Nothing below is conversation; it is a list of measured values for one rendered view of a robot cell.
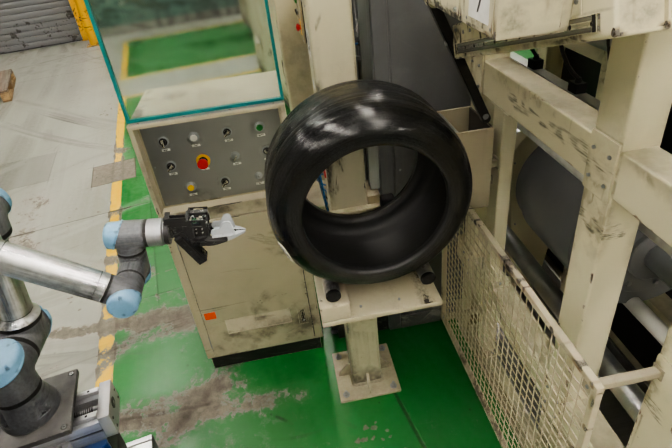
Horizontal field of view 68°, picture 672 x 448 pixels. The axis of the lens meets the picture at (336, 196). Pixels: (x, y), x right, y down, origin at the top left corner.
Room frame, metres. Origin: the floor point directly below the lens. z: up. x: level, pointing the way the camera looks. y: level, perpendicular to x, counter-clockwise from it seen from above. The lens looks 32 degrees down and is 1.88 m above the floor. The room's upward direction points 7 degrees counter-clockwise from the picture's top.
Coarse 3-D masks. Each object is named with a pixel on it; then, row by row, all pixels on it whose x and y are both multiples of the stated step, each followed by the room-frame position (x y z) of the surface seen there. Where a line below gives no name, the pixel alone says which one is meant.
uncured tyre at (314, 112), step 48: (336, 96) 1.19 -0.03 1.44; (384, 96) 1.15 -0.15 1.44; (288, 144) 1.10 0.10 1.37; (336, 144) 1.05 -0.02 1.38; (384, 144) 1.05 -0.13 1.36; (432, 144) 1.07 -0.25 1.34; (288, 192) 1.04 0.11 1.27; (432, 192) 1.31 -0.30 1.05; (288, 240) 1.04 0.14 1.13; (336, 240) 1.28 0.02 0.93; (384, 240) 1.27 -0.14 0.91; (432, 240) 1.07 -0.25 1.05
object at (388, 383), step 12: (384, 348) 1.61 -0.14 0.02; (336, 360) 1.57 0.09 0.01; (348, 360) 1.56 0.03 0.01; (336, 372) 1.50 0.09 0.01; (384, 372) 1.47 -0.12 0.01; (348, 384) 1.43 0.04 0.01; (360, 384) 1.42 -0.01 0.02; (372, 384) 1.42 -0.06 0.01; (384, 384) 1.41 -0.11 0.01; (396, 384) 1.40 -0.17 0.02; (348, 396) 1.37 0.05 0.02; (360, 396) 1.36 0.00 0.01; (372, 396) 1.36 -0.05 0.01
